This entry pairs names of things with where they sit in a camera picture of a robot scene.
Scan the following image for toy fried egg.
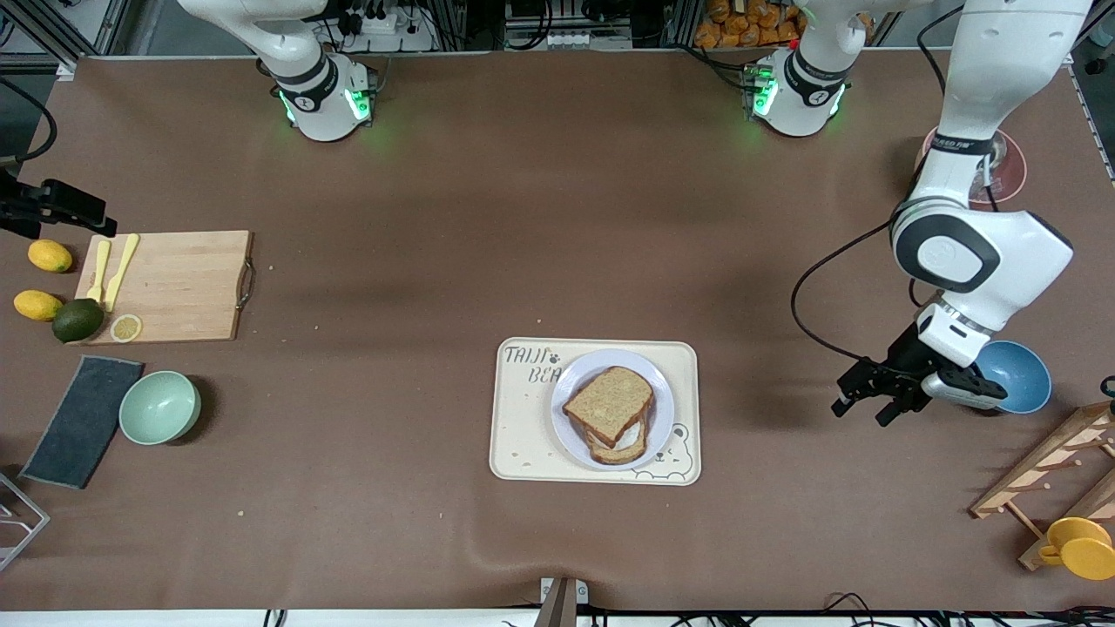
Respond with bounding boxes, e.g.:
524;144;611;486
599;416;647;450

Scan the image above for brown bread slice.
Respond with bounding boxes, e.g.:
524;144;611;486
563;366;655;449

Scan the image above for crusty bread slice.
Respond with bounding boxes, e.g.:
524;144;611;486
584;409;651;466

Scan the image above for lavender round plate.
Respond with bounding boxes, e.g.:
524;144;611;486
551;349;676;471

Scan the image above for yellow plastic fork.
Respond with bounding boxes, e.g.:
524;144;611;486
85;239;112;304

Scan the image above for yellow plastic knife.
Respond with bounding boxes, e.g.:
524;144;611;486
104;233;140;313

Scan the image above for yellow lemon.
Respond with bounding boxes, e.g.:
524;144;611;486
27;239;74;273
13;290;65;322

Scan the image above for blue bowl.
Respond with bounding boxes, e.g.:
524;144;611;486
970;340;1052;415

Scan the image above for dark green avocado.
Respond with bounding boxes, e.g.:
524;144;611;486
51;298;105;343

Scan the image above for wooden cutting board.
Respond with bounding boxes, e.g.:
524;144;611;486
74;230;257;346

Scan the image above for wooden peg rack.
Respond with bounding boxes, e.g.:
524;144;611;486
970;401;1115;571

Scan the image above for pink bowl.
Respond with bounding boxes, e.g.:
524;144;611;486
916;126;1029;207

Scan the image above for mint green bowl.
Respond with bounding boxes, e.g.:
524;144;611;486
118;371;202;446

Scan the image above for dark grey cloth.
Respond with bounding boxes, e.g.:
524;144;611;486
19;355;145;489

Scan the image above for yellow cup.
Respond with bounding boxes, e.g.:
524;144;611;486
1038;517;1115;581

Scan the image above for brown table cover sheet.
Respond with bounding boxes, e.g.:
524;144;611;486
0;48;1115;612

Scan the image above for cream bear print tray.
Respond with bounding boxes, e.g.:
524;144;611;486
489;338;702;486

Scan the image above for white power strip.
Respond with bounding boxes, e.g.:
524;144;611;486
335;7;436;53

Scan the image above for orange snack packets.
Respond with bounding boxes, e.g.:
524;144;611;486
694;0;807;49

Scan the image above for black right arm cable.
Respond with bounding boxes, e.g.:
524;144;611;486
0;77;58;163

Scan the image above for metal wire rack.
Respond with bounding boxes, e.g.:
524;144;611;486
0;470;51;571

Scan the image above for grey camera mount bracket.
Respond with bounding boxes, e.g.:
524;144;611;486
533;576;590;627

